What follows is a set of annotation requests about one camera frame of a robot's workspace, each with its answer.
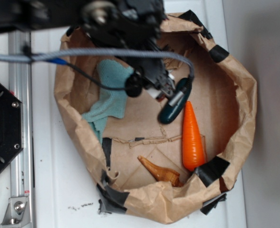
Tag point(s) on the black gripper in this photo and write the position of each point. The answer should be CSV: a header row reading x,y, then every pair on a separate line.
x,y
149,74

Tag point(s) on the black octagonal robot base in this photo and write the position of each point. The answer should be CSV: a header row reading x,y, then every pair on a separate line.
x,y
10,127

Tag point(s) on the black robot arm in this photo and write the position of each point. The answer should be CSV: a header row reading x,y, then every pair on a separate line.
x,y
133,26

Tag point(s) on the dark green toy cucumber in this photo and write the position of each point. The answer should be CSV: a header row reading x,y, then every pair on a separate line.
x,y
174,106

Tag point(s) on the teal knitted cloth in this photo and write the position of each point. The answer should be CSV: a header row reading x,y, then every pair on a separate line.
x,y
110,103

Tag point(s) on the orange toy carrot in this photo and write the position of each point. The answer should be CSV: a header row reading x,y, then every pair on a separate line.
x,y
192,147

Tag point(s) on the brown spiral seashell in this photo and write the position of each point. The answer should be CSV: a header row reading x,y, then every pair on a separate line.
x,y
161,173

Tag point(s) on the brown paper bag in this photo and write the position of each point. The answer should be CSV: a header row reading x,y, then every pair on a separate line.
x,y
224,99

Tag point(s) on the aluminium rail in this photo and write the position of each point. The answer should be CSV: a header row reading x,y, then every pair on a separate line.
x,y
22,181

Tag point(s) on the metal corner bracket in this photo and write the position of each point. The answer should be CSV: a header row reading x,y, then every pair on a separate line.
x,y
17,214

